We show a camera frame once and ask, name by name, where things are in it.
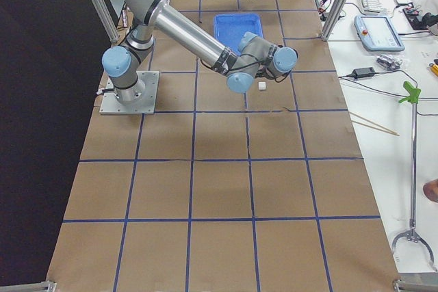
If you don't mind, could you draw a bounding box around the white block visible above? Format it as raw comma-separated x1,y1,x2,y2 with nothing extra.
258,81,266,90

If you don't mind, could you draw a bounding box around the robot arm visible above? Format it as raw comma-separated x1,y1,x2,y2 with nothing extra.
102,0,298,105

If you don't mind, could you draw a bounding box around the blue plastic tray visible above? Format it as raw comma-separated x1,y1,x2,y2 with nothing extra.
213,13,263,55

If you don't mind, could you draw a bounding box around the teach pendant tablet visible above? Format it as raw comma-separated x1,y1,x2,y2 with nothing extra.
354,15,405,52

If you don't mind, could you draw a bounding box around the black power adapter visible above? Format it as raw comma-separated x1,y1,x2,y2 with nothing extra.
352,67,376,80

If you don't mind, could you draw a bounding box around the wooden chopsticks pair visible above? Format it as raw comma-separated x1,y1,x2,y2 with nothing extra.
348,111,399,136

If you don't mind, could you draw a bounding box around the brown paper table cover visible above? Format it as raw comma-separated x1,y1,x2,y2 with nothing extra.
47,0,398,291

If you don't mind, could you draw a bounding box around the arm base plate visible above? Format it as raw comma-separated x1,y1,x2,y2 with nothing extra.
99,70,160,115

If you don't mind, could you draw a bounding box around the green handled reach grabber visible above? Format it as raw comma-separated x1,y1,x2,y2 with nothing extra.
391,81,437,272

